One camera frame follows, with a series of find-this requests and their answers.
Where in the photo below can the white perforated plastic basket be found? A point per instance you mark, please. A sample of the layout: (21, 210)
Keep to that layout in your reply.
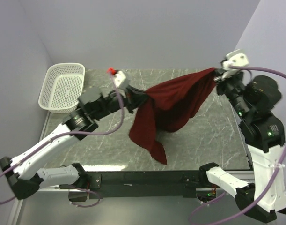
(63, 84)

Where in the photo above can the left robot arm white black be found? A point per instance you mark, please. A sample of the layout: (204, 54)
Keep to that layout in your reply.
(25, 173)

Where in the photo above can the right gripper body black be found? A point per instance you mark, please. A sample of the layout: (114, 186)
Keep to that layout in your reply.
(233, 86)

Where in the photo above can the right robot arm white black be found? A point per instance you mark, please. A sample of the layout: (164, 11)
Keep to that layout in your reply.
(264, 135)

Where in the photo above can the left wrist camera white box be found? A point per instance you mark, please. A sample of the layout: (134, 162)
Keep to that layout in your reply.
(120, 80)

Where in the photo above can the aluminium frame rail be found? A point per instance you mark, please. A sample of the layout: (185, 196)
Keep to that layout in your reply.
(260, 200)

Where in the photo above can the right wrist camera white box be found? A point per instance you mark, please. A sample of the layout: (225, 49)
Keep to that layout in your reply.
(236, 58)

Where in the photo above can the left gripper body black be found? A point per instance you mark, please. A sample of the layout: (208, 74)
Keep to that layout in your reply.
(129, 101)

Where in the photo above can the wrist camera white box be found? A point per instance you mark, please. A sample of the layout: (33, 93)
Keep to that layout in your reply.
(120, 80)
(236, 58)

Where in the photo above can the dark red t shirt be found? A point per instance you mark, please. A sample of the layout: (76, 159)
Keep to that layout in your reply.
(169, 106)

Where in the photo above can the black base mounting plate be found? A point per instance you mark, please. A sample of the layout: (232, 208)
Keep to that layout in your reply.
(144, 183)

